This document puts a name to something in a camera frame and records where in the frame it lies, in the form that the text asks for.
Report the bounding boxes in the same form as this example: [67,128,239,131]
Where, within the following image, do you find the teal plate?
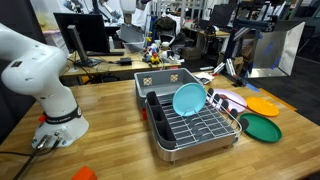
[172,82,208,117]

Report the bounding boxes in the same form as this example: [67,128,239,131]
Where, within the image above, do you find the pink plate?
[209,88,248,114]

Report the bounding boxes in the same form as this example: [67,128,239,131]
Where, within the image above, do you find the yellow plate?
[245,96,281,118]

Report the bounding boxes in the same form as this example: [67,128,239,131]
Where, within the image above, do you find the green plate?
[239,112,283,144]

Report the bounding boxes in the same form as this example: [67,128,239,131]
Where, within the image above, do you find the gray plastic bin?
[133,67,204,109]

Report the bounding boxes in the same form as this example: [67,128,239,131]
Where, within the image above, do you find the white headset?
[165,49,185,64]

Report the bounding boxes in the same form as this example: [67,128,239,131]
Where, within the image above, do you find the black power adapter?
[119,57,133,66]

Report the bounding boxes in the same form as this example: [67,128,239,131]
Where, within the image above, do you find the white paper box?
[194,71,215,85]

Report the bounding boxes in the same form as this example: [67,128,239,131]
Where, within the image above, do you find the wooden background desk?
[59,49,183,80]

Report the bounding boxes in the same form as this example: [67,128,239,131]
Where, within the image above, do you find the gray tilted tray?
[119,23,147,54]

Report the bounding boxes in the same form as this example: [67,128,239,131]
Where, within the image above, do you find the black office chair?
[153,15,183,46]

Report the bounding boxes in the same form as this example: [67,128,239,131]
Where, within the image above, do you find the black keyboard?
[85,50,125,57]

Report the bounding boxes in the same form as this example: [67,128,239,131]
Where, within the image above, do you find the white bottle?
[108,35,116,51]

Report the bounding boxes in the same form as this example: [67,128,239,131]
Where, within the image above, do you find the blue tape patch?
[245,83,260,93]

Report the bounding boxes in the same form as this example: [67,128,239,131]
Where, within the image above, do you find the black computer monitor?
[53,12,111,68]

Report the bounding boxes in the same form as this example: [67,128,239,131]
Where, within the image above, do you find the small orange container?
[70,165,98,180]

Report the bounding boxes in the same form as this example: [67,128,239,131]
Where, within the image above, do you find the steel wire dish rack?
[145,87,250,164]

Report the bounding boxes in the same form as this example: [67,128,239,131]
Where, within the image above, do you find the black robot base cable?
[12,134,63,180]
[0,135,51,158]

